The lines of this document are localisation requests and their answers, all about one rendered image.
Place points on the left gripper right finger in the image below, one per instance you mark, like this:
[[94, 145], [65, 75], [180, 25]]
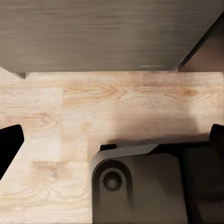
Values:
[[217, 139]]

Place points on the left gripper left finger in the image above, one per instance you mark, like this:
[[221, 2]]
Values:
[[11, 139]]

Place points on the dishwasher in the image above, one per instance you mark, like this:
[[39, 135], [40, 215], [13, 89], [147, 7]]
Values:
[[101, 35]]

